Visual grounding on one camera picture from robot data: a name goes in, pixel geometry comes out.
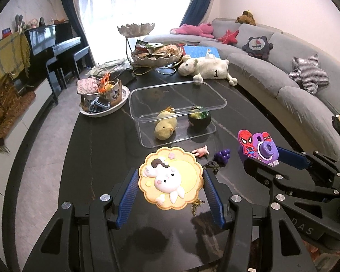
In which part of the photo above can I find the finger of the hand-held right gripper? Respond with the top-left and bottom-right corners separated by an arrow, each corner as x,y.
243,158 -> 340,203
275,147 -> 340,182

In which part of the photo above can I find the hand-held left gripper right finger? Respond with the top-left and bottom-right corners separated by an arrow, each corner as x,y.
202,170 -> 322,272

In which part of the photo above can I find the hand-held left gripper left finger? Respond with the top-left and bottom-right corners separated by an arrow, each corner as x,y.
23,169 -> 140,272

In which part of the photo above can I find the purple toy camera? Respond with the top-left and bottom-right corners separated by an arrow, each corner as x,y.
237,129 -> 279,165

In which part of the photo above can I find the yellow rabbit rubber coaster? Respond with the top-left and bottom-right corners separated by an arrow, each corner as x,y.
138,146 -> 206,211

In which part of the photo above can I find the clear plastic container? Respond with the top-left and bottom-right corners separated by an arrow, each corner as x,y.
128,80 -> 227,148

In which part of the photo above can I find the black marble desktop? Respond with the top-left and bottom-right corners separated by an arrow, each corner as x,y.
23,69 -> 311,272

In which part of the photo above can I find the small dark toy figure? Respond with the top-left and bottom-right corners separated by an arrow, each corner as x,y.
202,160 -> 220,174

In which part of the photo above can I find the purple grape toy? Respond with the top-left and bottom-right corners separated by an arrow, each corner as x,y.
214,148 -> 232,165

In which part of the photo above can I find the small pink toy figure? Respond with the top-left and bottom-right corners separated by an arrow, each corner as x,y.
192,145 -> 210,157

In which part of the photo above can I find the yellow duck toy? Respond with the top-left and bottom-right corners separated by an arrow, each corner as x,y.
154,106 -> 178,140

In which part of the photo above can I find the black green round toy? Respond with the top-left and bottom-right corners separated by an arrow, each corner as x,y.
187,106 -> 211,132

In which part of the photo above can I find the striped star pillow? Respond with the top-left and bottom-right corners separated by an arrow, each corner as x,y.
289,54 -> 330,93

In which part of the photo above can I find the white oval plate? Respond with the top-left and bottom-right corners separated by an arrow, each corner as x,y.
79,86 -> 130,117

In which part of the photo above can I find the grey curved sofa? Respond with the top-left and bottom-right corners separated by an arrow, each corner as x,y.
143,18 -> 340,165

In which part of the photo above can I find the blue toy car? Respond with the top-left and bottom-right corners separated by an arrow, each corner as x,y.
88,97 -> 112,113

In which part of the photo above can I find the patterned round container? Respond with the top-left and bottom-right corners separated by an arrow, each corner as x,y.
81,77 -> 123,109

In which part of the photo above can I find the navy round sailboat pillow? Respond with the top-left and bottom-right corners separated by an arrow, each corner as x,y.
242,35 -> 274,61

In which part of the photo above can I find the orange toy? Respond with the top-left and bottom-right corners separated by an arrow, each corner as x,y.
98,72 -> 120,95

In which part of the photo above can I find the pink knitted pouch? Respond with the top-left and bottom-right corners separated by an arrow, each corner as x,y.
77,78 -> 100,95

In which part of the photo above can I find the white plush sheep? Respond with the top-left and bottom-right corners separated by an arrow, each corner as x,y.
177,57 -> 238,86

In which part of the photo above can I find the grey green leaf dish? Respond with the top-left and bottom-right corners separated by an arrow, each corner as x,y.
88,58 -> 130,76

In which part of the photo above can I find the red star pillow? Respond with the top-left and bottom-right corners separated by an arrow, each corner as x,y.
217,29 -> 240,45

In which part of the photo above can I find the blue box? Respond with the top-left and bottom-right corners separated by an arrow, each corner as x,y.
183,45 -> 221,62

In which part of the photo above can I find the brown teddy bear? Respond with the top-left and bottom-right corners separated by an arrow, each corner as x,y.
235,10 -> 257,26

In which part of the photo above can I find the pile of snack packets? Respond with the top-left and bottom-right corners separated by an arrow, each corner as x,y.
132,39 -> 183,61

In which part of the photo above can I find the black piano bench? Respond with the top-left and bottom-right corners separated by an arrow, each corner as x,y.
73,46 -> 93,80

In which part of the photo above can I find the brown patterned cloth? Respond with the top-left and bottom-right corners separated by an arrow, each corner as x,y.
0,72 -> 37,154

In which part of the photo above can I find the silver lotus fruit stand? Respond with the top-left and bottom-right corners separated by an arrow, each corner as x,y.
117,22 -> 185,76

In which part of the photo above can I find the black piano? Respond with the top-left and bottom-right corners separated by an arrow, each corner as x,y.
24,21 -> 83,106

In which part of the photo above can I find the yellow plaid blanket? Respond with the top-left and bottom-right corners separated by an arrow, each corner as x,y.
0,31 -> 32,92

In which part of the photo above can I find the white sheer curtain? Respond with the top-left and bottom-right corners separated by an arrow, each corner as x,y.
70,0 -> 200,69

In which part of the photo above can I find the grey plush bunny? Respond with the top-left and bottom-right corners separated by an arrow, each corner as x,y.
15,14 -> 27,33

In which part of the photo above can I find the brass keychain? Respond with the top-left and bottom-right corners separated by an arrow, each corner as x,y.
190,200 -> 206,216

